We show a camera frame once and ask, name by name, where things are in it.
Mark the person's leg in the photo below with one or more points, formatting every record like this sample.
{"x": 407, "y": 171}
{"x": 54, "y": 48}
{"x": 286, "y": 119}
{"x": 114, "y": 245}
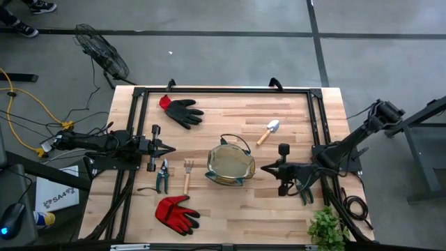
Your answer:
{"x": 7, "y": 15}

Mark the black table clamp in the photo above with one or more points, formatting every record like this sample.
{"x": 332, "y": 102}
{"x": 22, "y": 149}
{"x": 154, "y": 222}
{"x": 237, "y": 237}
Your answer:
{"x": 277, "y": 83}
{"x": 170, "y": 84}

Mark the black rail silver brackets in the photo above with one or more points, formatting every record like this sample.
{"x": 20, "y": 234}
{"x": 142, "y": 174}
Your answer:
{"x": 174, "y": 248}

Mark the black floor fan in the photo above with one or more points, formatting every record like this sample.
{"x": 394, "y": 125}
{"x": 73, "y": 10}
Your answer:
{"x": 104, "y": 55}

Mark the blue yellow white can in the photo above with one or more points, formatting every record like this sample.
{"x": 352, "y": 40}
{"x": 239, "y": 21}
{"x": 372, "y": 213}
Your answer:
{"x": 47, "y": 219}

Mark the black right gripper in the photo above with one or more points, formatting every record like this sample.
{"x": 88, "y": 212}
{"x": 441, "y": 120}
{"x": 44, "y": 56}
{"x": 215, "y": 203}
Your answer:
{"x": 292, "y": 172}

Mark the black aluminium table frame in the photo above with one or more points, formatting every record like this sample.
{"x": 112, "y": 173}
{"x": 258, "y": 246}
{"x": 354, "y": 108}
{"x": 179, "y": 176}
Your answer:
{"x": 226, "y": 90}

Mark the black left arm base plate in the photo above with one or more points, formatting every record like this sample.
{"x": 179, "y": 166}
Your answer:
{"x": 104, "y": 163}

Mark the black diagonal desk rail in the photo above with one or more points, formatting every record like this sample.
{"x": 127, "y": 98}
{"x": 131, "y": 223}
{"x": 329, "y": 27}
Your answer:
{"x": 45, "y": 171}

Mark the red glove black fingertips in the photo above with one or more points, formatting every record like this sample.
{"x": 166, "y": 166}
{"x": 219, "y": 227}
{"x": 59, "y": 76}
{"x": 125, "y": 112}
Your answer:
{"x": 172, "y": 214}

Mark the black floor bar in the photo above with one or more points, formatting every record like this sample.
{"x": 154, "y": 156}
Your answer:
{"x": 21, "y": 77}

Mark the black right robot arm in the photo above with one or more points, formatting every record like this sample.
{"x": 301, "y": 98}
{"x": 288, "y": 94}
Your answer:
{"x": 348, "y": 143}

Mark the black metal stand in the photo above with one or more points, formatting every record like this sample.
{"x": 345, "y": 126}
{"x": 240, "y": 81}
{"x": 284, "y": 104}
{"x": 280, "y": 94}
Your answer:
{"x": 426, "y": 164}

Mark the black glove red cuff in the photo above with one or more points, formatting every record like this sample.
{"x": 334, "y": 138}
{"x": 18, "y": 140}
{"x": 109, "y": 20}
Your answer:
{"x": 183, "y": 113}

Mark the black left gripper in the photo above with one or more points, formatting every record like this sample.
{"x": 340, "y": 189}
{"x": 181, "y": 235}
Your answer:
{"x": 153, "y": 146}

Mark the person's shoe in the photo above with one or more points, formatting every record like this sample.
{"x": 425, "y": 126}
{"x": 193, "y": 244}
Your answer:
{"x": 43, "y": 7}
{"x": 27, "y": 30}

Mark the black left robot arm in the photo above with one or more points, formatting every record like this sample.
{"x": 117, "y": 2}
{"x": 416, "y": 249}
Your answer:
{"x": 87, "y": 141}

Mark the green artificial plant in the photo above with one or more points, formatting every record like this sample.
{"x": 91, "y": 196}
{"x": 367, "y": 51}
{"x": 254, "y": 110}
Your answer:
{"x": 327, "y": 228}

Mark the beige green canvas gardening bag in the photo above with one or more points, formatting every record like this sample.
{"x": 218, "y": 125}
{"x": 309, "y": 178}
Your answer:
{"x": 230, "y": 164}

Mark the black computer mouse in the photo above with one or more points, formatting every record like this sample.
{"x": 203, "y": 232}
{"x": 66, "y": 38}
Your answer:
{"x": 12, "y": 219}

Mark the white SA4 box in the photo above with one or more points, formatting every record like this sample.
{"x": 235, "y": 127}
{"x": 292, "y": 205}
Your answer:
{"x": 55, "y": 184}

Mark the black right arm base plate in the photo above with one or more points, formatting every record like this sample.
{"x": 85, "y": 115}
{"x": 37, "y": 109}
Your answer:
{"x": 352, "y": 164}

